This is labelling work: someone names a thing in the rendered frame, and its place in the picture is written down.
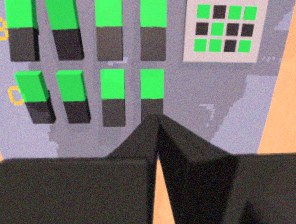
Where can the grey switch panel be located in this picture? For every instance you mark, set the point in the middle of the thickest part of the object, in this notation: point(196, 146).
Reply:
point(77, 77)

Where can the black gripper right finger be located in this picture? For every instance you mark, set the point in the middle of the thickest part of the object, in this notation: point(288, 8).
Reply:
point(207, 185)

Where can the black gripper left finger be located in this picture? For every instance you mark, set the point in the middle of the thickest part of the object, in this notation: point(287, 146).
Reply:
point(118, 189)

